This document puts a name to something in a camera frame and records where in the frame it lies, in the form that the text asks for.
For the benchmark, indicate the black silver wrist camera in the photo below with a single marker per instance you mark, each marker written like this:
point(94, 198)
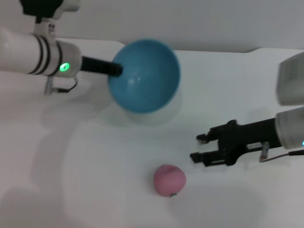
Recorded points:
point(42, 9)
point(292, 80)

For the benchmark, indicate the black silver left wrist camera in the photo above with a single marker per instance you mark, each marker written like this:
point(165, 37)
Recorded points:
point(42, 9)

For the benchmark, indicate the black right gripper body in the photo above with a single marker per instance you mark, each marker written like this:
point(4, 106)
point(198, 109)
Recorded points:
point(242, 136)

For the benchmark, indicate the pink peach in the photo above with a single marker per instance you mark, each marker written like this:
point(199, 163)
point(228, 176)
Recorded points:
point(169, 181)

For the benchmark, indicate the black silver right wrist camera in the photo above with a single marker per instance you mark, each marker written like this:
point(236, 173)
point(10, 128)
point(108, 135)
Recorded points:
point(292, 80)

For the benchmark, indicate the blue bowl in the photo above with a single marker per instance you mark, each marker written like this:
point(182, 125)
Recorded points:
point(147, 83)

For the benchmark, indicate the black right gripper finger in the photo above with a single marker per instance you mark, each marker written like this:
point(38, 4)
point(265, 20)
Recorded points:
point(211, 158)
point(212, 136)

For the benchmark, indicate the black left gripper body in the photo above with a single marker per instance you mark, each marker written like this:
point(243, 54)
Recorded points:
point(95, 65)

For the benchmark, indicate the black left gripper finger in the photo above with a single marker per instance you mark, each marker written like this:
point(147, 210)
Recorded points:
point(116, 70)

